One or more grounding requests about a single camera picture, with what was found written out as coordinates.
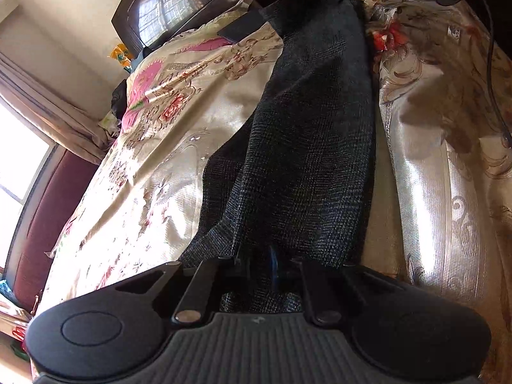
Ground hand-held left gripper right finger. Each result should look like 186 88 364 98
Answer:
269 246 405 326

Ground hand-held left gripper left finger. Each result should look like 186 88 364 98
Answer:
114 257 268 324

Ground dark grey plaid pants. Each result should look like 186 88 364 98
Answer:
179 0 377 315

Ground floral satin bedspread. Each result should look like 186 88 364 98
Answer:
34 0 512 384

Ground maroon padded bench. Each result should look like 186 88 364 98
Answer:
4 146 100 313

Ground white plastic wrapper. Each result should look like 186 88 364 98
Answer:
98 112 122 137

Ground red bag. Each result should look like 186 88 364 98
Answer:
10 324 29 358

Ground black clothing heap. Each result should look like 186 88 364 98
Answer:
110 79 129 117

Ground blue plastic bag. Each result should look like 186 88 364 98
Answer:
0 278 17 302

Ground window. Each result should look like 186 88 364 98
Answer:
0 102 54 268

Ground beige curtain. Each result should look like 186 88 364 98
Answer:
0 52 116 165

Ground yellow packet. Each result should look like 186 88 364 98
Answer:
108 43 133 73

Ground dark flat case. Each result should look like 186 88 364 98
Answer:
218 6 268 44

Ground dark wooden headboard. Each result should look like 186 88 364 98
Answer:
111 0 340 54

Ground black cable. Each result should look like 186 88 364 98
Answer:
474 0 512 148

